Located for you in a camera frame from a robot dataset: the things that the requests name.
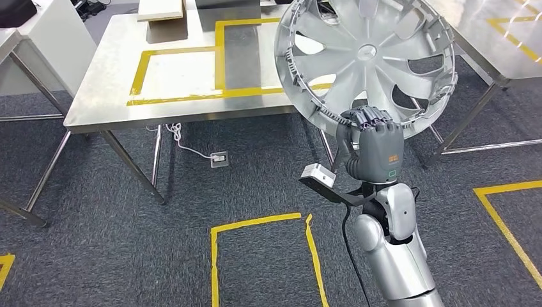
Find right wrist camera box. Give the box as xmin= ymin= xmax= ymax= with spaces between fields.
xmin=298 ymin=162 xmax=378 ymax=208

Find black bag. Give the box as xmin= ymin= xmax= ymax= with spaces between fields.
xmin=0 ymin=0 xmax=38 ymax=29

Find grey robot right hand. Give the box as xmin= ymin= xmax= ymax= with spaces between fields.
xmin=336 ymin=106 xmax=405 ymax=184

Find yellow table tape outline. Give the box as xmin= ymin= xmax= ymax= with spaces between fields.
xmin=126 ymin=17 xmax=333 ymax=107
xmin=486 ymin=0 xmax=542 ymax=65

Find white floor socket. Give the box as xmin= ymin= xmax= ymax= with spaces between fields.
xmin=210 ymin=151 xmax=230 ymax=169

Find black power adapter cables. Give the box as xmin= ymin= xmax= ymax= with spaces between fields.
xmin=73 ymin=0 xmax=112 ymax=21

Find steel workbench table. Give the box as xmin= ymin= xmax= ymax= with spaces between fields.
xmin=63 ymin=0 xmax=369 ymax=207

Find black camera cable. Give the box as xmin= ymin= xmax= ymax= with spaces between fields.
xmin=341 ymin=203 xmax=373 ymax=307

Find yellow floor tape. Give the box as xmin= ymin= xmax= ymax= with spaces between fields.
xmin=0 ymin=253 xmax=16 ymax=293
xmin=472 ymin=180 xmax=542 ymax=291
xmin=210 ymin=212 xmax=330 ymax=307

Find white coiled socket cable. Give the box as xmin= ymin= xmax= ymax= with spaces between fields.
xmin=146 ymin=123 xmax=214 ymax=160

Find grey metal panel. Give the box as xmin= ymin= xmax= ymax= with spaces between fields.
xmin=194 ymin=0 xmax=262 ymax=10

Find shallow wooden box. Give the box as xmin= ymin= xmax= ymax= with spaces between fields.
xmin=136 ymin=0 xmax=186 ymax=23

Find white cabinet panel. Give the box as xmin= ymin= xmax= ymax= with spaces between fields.
xmin=0 ymin=0 xmax=98 ymax=97

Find silver wheel hubcap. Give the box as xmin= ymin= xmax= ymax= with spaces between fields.
xmin=274 ymin=0 xmax=459 ymax=141

